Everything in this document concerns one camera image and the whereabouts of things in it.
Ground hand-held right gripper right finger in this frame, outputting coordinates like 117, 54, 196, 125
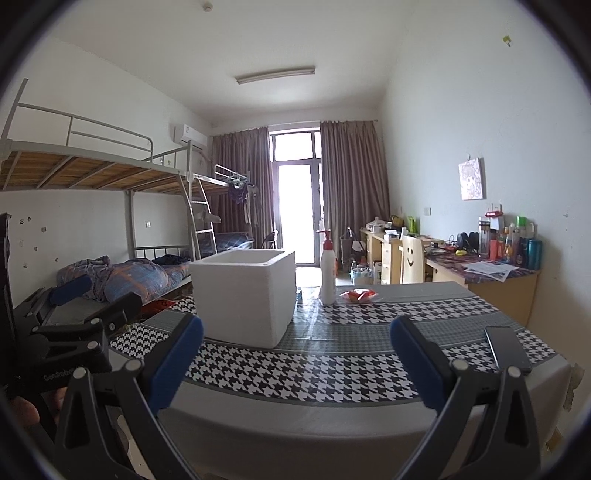
389, 315, 541, 480

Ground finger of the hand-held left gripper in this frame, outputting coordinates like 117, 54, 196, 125
30, 292, 144, 352
13, 274, 93, 324

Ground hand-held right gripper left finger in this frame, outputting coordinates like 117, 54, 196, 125
54, 314, 205, 480

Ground white foam box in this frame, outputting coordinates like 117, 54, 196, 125
189, 250, 296, 348

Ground person's left hand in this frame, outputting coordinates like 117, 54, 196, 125
9, 388, 70, 426

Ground plaid quilt bundle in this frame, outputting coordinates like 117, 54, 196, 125
58, 256, 191, 303

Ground red packet in clear wrap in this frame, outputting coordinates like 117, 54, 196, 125
339, 288, 382, 304

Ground black smartphone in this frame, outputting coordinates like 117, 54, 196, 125
485, 325, 533, 374

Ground wooden chair with smiley face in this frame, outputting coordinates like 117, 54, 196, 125
399, 235, 424, 284

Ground wooden desk with patterned cover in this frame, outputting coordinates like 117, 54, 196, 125
425, 251, 541, 326

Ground houndstooth tablecloth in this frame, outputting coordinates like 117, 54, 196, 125
108, 281, 575, 480

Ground cluttered wooden desk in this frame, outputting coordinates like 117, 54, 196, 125
360, 228, 446, 284

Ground large metal bunk bed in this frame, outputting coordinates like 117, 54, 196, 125
0, 78, 218, 324

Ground printed papers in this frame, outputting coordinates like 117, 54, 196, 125
463, 261, 520, 281

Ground white pump bottle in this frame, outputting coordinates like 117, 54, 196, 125
317, 228, 338, 305

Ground metal bunk bed ladder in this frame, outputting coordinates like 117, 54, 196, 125
187, 178, 218, 259

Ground blue bedding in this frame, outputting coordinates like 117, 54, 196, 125
215, 232, 254, 252

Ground black trolley bag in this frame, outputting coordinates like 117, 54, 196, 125
341, 227, 365, 273

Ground cluster of toiletry bottles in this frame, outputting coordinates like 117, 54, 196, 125
478, 210, 543, 271

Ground small metal bunk bed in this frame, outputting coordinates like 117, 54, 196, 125
191, 164, 257, 259

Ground white air conditioner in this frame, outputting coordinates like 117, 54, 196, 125
173, 124, 207, 148

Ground narrow brown curtain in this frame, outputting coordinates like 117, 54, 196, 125
210, 127, 278, 252

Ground wide brown curtain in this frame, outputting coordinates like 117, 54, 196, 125
320, 120, 393, 273

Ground glass balcony door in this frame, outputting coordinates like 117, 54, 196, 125
269, 129, 324, 266

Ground ceiling tube light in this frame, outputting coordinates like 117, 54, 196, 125
235, 67, 316, 85

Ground wall poster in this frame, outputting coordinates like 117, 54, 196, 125
458, 158, 486, 200

